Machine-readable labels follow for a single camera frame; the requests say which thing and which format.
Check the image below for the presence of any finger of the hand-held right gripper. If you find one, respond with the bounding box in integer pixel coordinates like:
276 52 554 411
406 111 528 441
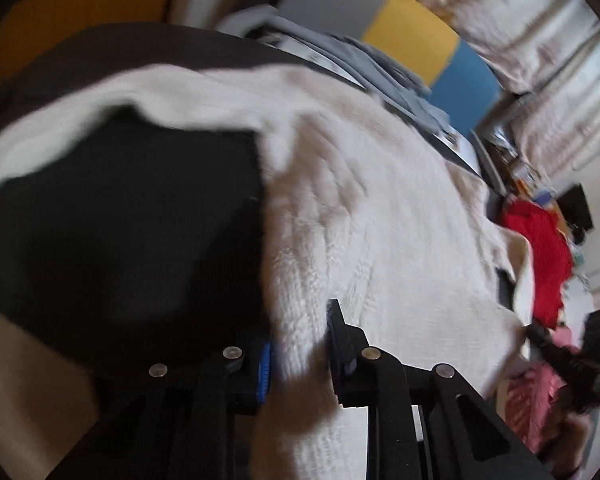
525 322 583 378

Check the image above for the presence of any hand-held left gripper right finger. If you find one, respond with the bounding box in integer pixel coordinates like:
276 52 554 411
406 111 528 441
326 299 556 480

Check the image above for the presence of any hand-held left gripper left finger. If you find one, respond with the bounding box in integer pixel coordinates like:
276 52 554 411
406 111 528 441
45 331 281 480

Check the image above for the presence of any white knit sweater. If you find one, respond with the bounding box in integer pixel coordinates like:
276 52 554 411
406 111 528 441
0 64 536 480

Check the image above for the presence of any pink cloth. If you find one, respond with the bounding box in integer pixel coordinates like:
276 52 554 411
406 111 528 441
505 325 597 457

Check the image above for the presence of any red knit sweater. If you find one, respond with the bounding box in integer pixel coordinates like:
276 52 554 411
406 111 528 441
500 199 577 327

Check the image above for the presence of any black rectangular object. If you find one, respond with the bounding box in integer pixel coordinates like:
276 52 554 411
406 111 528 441
555 184 594 233

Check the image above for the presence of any white printed pillow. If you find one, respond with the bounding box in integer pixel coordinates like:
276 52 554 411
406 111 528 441
257 29 482 177

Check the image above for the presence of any grey garment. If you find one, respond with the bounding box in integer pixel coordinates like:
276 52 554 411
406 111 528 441
220 5 452 137

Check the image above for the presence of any grey yellow blue headboard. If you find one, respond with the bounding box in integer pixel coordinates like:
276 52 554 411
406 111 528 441
275 0 504 137

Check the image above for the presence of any beige patterned curtain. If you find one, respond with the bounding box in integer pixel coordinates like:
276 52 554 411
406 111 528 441
414 0 600 188

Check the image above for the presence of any wooden wardrobe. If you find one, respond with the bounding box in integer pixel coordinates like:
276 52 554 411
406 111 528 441
0 0 193 97

